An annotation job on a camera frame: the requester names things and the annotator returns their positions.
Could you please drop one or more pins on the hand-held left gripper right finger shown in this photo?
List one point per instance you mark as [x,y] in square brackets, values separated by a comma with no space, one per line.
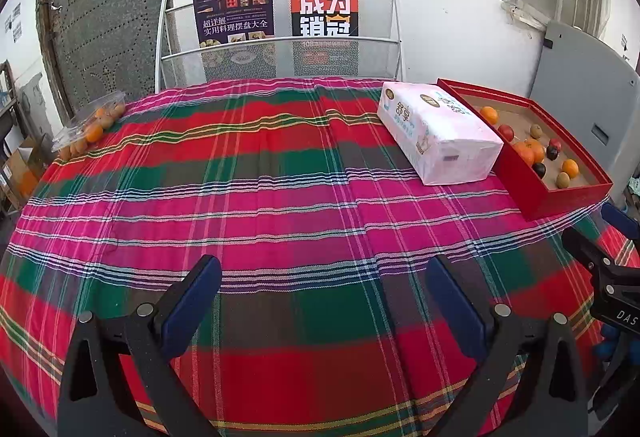
[455,304]

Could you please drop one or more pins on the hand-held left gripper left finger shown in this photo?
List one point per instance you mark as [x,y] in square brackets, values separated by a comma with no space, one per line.
[195,302]

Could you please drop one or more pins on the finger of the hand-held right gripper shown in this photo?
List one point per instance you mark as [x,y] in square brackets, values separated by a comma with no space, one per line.
[585,249]
[622,221]

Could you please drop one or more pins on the red cardboard box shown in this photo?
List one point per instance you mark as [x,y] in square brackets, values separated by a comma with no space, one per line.
[550,207]

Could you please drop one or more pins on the brown round fruit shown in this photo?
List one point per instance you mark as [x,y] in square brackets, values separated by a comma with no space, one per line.
[536,130]
[563,179]

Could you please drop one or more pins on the large orange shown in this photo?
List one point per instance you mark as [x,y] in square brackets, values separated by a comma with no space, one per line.
[570,167]

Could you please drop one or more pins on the small black fruit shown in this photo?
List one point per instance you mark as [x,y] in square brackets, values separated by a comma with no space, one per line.
[539,168]

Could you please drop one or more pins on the black plum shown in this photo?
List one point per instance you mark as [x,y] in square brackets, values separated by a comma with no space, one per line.
[551,153]

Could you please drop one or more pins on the red tomato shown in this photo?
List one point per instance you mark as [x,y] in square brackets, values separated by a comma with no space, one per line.
[506,132]
[554,144]

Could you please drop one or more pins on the tangerine with stem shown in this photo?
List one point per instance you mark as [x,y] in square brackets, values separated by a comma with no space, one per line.
[523,153]

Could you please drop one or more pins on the person's right hand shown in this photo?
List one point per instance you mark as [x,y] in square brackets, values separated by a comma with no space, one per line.
[609,342]

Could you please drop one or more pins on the red green plaid tablecloth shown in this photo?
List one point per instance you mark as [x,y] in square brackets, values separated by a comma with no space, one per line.
[300,217]

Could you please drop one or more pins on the grey plastic panel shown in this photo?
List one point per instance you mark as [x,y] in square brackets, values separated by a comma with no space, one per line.
[590,82]

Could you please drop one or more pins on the pink white tissue pack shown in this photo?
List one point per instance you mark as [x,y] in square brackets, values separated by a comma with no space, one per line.
[440,142]

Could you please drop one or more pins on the clear plastic fruit container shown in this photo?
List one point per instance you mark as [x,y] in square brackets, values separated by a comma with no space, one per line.
[112,112]

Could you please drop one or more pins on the white metal mesh chair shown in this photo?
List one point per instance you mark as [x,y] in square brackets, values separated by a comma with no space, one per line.
[380,57]

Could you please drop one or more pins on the dark cookbook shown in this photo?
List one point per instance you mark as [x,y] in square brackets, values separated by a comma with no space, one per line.
[235,17]

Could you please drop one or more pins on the studded metal door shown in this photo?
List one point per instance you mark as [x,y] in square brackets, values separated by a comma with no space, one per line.
[100,17]

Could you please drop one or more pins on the red black book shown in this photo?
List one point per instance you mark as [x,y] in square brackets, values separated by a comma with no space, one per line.
[325,12]

